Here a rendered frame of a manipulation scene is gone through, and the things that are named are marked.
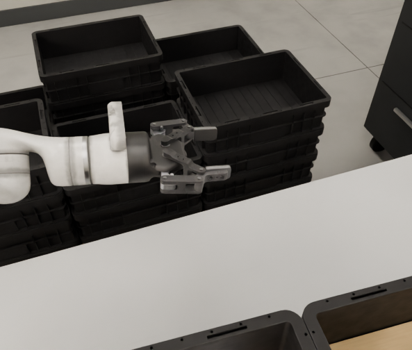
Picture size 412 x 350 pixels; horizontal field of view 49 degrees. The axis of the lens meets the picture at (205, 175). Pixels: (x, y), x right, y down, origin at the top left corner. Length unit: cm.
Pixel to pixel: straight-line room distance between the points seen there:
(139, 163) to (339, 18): 264
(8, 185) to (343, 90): 206
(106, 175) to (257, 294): 34
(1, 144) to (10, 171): 4
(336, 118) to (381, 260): 148
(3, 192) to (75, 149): 11
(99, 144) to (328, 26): 254
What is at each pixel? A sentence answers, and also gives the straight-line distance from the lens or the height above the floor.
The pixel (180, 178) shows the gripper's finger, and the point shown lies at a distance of 63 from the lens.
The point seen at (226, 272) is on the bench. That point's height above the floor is 70.
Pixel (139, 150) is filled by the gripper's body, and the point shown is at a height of 97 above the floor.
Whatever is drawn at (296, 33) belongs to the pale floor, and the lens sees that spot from 295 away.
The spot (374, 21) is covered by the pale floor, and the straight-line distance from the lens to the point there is 320.
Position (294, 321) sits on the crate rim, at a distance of 53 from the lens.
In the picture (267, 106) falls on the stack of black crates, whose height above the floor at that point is 49.
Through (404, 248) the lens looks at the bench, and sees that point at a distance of 93.
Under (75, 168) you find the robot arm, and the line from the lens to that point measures 65.
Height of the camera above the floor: 140
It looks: 46 degrees down
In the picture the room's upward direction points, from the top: straight up
